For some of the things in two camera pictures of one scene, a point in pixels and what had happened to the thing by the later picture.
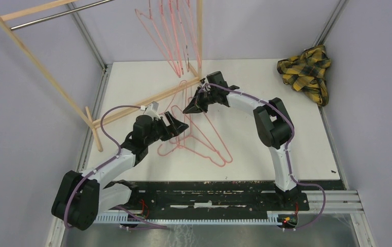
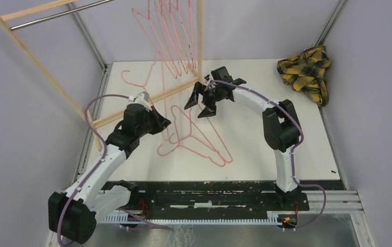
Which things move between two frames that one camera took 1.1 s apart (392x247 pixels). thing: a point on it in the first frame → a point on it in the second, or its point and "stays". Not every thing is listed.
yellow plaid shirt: [305, 72] stays
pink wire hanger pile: [194, 134] stays
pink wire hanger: [185, 83] → [145, 86]
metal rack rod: [60, 15] stays
